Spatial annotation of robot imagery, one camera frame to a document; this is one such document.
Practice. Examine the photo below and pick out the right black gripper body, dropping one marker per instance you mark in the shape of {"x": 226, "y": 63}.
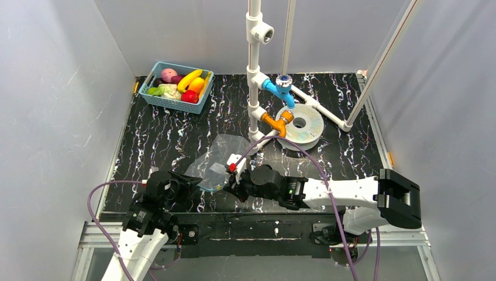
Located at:
{"x": 238, "y": 182}

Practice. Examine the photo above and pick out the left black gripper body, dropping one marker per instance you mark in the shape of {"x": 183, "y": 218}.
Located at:
{"x": 180, "y": 186}

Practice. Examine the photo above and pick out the clear zip top bag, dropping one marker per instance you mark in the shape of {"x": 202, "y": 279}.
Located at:
{"x": 211, "y": 166}

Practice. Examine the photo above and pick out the light blue plastic basket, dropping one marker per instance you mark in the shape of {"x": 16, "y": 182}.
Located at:
{"x": 175, "y": 104}

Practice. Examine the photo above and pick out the red toy apple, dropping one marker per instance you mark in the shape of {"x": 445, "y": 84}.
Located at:
{"x": 190, "y": 96}

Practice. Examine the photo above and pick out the yellow toy banana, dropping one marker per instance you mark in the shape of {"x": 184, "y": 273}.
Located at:
{"x": 183, "y": 85}

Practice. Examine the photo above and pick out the orange toy mango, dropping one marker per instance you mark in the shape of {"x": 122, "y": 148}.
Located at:
{"x": 196, "y": 85}

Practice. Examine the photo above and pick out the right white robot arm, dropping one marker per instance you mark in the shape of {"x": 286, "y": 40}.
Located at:
{"x": 388, "y": 198}

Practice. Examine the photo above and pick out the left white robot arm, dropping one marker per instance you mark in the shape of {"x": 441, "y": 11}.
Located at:
{"x": 148, "y": 226}

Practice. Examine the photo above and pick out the orange plastic faucet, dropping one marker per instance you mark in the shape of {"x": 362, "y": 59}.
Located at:
{"x": 280, "y": 124}

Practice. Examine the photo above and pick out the blue plastic faucet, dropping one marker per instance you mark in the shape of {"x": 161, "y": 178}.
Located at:
{"x": 281, "y": 88}

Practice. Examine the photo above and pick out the green white toy cabbage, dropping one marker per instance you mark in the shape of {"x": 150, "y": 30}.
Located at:
{"x": 168, "y": 91}

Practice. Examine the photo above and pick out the yellow toy corn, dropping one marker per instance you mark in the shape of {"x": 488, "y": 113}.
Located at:
{"x": 205, "y": 83}

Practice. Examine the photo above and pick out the pink toy potato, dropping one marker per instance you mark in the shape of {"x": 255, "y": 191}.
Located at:
{"x": 168, "y": 74}

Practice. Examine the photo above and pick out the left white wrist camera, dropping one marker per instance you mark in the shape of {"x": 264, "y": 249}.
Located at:
{"x": 151, "y": 171}

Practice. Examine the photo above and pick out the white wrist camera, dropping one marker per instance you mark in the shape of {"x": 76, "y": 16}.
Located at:
{"x": 236, "y": 164}
{"x": 151, "y": 171}

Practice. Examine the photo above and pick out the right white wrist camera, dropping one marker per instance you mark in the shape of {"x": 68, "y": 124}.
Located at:
{"x": 236, "y": 164}

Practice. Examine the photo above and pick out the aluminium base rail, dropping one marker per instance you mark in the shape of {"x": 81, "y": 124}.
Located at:
{"x": 287, "y": 235}

